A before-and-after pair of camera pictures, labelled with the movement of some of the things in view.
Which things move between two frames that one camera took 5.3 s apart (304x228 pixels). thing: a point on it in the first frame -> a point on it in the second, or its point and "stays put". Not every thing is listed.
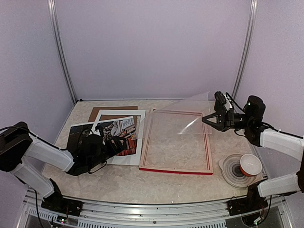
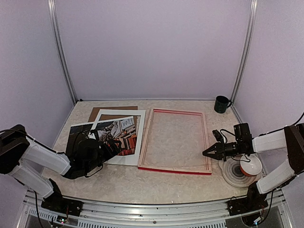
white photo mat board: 129,159 stays put
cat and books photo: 123,127 stays put
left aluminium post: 52,11 stays put
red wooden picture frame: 207,170 stays put
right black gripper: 227,121 -> 220,151
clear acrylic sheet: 186,116 -> 175,139
